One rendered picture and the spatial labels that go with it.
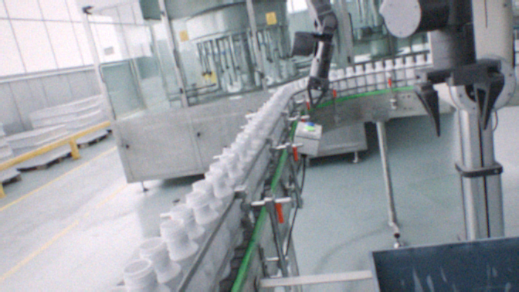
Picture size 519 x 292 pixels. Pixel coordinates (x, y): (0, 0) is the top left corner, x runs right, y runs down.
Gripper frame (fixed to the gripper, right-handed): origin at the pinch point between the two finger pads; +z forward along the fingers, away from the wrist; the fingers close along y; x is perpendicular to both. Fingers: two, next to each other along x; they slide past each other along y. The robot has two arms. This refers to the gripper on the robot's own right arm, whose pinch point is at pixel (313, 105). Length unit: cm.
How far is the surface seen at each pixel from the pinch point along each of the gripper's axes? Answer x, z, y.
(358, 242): 48, 108, -131
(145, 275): -16, 9, 88
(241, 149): -16.2, 9.6, 28.8
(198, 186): -19, 10, 56
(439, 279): 31, 22, 51
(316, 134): 2.4, 8.0, 3.4
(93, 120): -494, 248, -741
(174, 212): -19, 9, 71
